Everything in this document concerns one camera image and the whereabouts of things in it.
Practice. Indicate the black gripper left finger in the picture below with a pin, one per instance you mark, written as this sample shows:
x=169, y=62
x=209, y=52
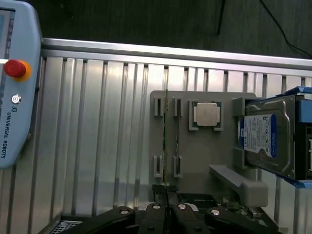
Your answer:
x=114, y=221

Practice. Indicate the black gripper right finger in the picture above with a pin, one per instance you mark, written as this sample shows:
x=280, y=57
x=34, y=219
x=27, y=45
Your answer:
x=209, y=224

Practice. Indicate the black PC case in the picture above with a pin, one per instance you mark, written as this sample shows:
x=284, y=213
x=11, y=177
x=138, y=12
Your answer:
x=67, y=227

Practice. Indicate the grey plastic parts rack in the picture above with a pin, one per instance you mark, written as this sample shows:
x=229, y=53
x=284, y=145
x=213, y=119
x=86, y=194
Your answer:
x=214, y=151

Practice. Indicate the blue label hard disk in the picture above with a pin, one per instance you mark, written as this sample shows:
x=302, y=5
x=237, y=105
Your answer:
x=268, y=136

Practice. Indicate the silver CPU chip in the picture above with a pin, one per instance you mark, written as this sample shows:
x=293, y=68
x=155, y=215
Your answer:
x=206, y=114

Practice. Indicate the light blue teach pendant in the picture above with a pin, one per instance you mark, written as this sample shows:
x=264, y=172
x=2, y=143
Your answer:
x=22, y=122

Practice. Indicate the blue disk caddy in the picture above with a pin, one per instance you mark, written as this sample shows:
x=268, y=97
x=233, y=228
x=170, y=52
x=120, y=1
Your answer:
x=304, y=109

